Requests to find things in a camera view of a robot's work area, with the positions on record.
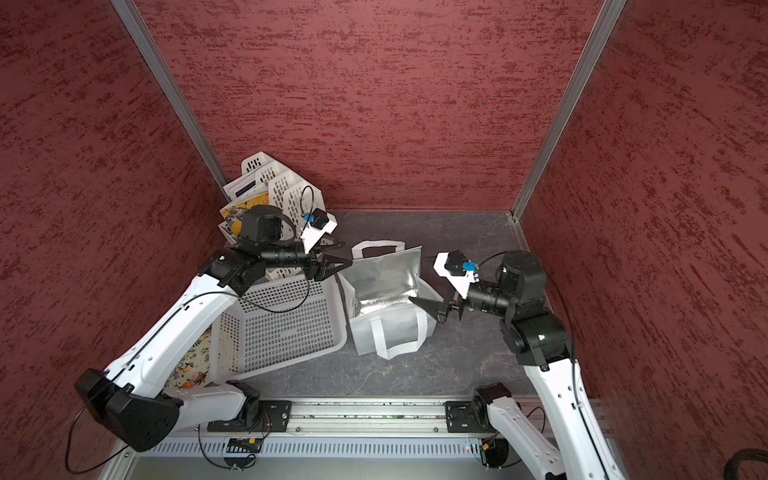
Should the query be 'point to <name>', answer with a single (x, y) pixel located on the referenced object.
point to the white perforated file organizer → (287, 189)
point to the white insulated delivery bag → (380, 281)
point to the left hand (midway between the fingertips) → (342, 257)
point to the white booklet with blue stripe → (244, 188)
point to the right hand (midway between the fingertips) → (418, 283)
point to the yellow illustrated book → (233, 214)
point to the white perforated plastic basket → (275, 321)
